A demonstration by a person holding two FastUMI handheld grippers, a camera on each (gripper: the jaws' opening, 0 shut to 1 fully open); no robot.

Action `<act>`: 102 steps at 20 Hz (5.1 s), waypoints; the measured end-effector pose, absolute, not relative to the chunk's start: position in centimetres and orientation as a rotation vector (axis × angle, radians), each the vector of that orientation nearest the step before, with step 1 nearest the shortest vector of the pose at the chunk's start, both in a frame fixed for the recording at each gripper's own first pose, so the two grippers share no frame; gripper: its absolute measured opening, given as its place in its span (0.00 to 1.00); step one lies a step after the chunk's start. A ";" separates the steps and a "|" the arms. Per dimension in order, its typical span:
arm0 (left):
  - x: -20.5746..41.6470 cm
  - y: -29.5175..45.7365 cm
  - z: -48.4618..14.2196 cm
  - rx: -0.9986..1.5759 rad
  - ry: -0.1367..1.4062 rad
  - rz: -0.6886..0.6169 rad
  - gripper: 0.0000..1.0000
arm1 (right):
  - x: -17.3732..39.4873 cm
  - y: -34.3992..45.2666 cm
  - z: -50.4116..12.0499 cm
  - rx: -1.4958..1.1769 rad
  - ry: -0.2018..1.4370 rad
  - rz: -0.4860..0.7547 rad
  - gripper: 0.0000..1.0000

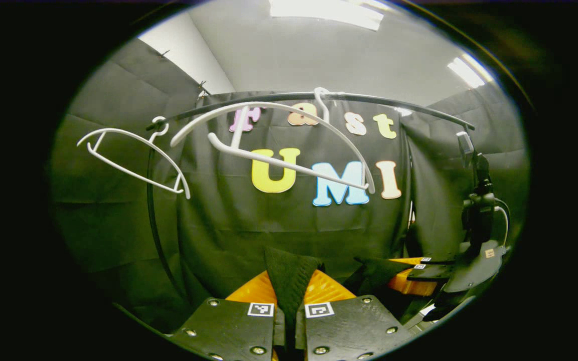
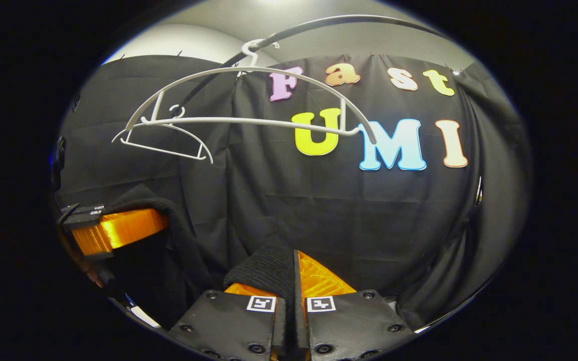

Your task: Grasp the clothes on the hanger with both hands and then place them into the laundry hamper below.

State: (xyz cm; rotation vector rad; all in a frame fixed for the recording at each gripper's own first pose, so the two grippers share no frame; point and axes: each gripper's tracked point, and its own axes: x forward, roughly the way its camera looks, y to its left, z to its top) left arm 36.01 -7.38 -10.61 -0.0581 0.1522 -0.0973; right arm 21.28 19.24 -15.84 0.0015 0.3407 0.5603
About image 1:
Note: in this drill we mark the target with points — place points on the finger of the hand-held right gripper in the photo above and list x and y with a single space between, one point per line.
412 286
437 260

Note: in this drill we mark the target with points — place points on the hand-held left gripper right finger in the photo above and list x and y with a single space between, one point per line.
349 331

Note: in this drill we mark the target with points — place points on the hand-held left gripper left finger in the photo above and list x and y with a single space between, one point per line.
229 331

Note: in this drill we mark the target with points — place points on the black knitted sweater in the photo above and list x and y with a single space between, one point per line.
289 281

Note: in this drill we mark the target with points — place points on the white clothes hanger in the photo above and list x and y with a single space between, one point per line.
118 131
294 166

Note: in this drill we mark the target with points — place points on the black clothes rack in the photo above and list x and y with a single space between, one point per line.
279 96

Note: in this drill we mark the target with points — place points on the small ceiling light panel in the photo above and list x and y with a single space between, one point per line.
403 111

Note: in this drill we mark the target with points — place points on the large ceiling light panel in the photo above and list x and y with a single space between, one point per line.
329 12

